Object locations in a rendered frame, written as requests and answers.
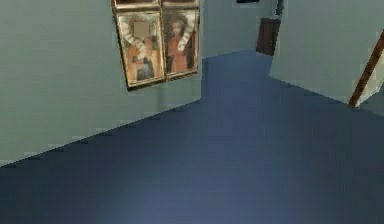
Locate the brown wooden room door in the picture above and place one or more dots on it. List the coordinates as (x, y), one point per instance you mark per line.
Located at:
(366, 71)

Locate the gold framed figure painting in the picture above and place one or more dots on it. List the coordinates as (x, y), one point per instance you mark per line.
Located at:
(156, 43)

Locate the dark framed wall picture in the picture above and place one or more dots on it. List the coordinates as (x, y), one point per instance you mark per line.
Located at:
(247, 1)

